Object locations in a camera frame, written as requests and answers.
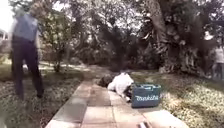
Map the person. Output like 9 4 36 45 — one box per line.
210 39 224 81
7 2 46 101
96 71 136 103

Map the wood of trees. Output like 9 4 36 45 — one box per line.
8 0 224 76

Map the teal plastic tool case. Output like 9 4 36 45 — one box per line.
130 83 162 109

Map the paved stone slab path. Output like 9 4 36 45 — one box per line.
44 77 190 128

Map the large tree trunk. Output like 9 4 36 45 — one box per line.
143 0 214 76

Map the robot's own part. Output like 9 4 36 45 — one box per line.
138 121 152 128

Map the leaf-strewn grass ground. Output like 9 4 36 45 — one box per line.
130 70 224 128
0 63 88 128

